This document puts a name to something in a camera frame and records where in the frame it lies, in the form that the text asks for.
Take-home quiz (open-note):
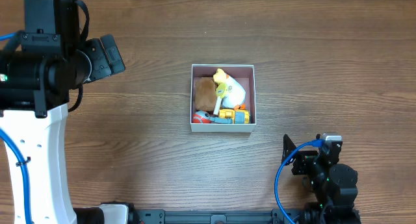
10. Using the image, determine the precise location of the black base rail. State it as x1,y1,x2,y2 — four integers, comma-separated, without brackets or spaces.
127,208,306,224

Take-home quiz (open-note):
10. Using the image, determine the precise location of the white plush duck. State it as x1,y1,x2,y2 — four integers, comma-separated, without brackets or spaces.
213,68,246,110

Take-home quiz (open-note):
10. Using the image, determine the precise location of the brown plush bear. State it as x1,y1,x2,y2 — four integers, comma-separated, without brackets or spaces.
194,77,217,112

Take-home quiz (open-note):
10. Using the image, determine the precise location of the white box pink interior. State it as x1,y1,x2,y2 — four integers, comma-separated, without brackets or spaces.
190,64,256,132

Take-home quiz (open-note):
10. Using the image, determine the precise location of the yellow toy bulldozer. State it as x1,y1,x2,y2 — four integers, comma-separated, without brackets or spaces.
209,109,251,124

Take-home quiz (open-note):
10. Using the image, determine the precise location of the red toy ball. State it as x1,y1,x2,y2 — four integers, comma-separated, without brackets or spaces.
192,110,211,123

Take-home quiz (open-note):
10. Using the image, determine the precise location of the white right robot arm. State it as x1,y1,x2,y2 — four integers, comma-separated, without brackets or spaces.
274,133,361,224

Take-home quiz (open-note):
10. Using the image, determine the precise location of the yellow wooden rattle drum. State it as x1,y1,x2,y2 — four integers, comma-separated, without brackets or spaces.
213,83,228,116

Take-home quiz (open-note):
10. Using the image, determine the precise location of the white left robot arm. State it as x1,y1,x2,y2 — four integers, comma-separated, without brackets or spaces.
1,32,138,223

